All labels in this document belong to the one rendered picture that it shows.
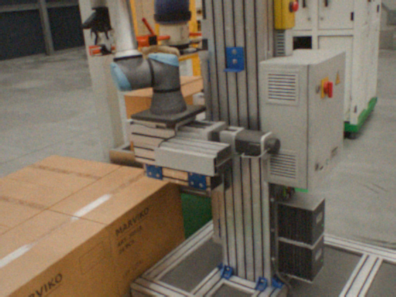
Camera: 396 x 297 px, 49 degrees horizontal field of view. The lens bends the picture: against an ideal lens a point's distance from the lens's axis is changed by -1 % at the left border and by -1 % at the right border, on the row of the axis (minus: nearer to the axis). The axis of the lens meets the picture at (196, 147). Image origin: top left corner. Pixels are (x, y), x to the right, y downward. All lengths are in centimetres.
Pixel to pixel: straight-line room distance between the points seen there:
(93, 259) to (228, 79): 96
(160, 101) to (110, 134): 202
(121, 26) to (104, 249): 97
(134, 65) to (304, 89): 63
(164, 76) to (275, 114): 45
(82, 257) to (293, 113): 104
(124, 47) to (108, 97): 196
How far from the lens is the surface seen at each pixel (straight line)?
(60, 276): 187
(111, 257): 208
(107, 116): 368
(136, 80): 167
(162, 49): 252
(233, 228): 199
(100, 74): 361
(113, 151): 274
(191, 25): 367
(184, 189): 252
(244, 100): 172
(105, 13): 226
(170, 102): 172
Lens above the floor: 148
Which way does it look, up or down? 19 degrees down
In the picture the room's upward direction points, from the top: 5 degrees counter-clockwise
